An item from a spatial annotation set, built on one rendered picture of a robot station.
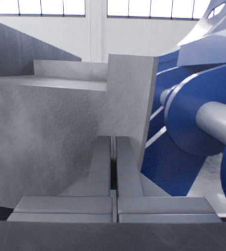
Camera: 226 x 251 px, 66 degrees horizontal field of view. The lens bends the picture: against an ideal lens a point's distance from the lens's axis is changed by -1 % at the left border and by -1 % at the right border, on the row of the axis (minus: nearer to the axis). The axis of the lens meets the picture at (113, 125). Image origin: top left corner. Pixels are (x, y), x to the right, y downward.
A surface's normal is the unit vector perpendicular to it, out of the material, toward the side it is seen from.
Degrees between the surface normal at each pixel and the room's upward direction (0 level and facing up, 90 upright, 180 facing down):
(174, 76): 90
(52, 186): 90
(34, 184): 90
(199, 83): 90
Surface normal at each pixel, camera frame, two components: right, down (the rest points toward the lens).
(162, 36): 0.03, 0.29
